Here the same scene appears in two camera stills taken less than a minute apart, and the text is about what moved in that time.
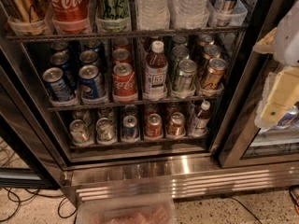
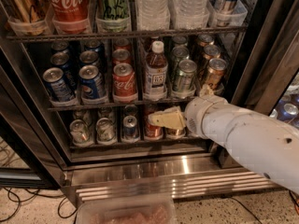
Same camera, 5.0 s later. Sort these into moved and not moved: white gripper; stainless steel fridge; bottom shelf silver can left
Moved: white gripper
Not moved: stainless steel fridge; bottom shelf silver can left
